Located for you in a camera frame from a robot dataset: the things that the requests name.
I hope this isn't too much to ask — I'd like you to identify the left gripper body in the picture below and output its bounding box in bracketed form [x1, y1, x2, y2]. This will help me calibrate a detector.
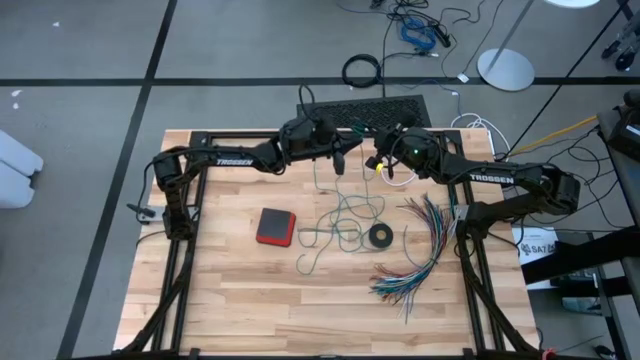
[304, 112, 354, 176]

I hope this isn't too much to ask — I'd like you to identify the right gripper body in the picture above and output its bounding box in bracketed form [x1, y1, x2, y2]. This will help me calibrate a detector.
[364, 112, 420, 172]

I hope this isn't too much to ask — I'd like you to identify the thin green wire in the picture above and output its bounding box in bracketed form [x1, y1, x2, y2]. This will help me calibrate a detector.
[295, 124, 389, 276]

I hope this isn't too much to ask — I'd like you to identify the black tape roll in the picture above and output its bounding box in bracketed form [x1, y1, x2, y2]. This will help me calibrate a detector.
[368, 222, 395, 249]

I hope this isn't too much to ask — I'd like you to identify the black floor vent grille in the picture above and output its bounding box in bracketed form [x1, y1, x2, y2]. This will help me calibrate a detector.
[296, 94, 433, 129]

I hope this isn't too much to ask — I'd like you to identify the red and black box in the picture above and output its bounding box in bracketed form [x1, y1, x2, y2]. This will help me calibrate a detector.
[255, 207, 298, 248]

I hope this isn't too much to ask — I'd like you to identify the floor stand with round base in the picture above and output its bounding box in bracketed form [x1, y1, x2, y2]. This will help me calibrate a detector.
[476, 0, 536, 93]

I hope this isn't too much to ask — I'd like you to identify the white printed sign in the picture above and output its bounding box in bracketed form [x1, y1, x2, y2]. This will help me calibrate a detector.
[512, 227, 559, 291]

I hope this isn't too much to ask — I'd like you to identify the thin black slanted pole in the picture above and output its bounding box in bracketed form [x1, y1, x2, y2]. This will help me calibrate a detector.
[509, 2, 626, 147]

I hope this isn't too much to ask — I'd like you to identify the dark side desk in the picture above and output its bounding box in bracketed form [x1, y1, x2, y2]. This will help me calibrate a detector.
[597, 89, 640, 229]

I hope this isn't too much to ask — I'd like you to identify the white round stand base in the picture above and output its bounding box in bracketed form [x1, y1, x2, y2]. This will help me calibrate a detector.
[543, 0, 601, 10]

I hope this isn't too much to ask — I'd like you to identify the wheeled chair base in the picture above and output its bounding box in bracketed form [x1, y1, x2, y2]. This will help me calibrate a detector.
[602, 19, 640, 72]

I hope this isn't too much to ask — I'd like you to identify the white rounded object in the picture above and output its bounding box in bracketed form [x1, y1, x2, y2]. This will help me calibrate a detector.
[0, 128, 45, 210]

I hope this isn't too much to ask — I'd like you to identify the black camera cable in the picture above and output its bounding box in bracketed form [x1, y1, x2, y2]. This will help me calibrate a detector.
[298, 83, 317, 121]

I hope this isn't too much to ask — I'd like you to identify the black floor cable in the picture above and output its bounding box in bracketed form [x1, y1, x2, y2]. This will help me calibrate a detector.
[380, 0, 496, 99]

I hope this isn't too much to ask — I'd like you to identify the black coiled cable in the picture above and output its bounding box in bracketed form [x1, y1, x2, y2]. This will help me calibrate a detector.
[341, 53, 384, 90]

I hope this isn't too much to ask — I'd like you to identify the white looped cable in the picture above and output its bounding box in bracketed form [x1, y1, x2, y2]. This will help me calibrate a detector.
[449, 112, 511, 154]

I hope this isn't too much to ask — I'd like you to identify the loose blue wire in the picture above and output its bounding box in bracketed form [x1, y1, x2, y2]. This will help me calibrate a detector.
[402, 224, 424, 270]

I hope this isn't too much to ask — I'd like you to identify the blue coiled cable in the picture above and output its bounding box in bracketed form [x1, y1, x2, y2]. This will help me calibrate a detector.
[399, 17, 439, 53]

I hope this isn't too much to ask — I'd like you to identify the bundle of coloured wires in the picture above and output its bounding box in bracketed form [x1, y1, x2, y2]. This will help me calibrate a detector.
[368, 193, 464, 326]

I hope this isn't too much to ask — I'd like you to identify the yellow cable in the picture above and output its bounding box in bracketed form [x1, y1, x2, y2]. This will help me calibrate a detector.
[508, 116, 600, 155]

